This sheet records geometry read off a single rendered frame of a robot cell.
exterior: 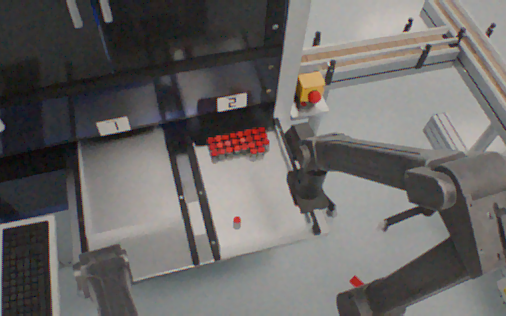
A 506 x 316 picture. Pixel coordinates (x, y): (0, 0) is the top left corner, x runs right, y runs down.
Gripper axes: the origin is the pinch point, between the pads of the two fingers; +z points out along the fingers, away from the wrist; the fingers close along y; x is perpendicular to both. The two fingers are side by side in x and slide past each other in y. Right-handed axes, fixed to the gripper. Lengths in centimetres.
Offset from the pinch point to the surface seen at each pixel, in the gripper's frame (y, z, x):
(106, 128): 38, 6, 43
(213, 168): 26.2, 20.1, 16.0
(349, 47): 59, 16, -40
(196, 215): 12.6, 19.8, 24.1
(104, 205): 22, 20, 49
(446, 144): 33, 56, -84
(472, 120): 70, 110, -148
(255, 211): 9.6, 19.9, 7.8
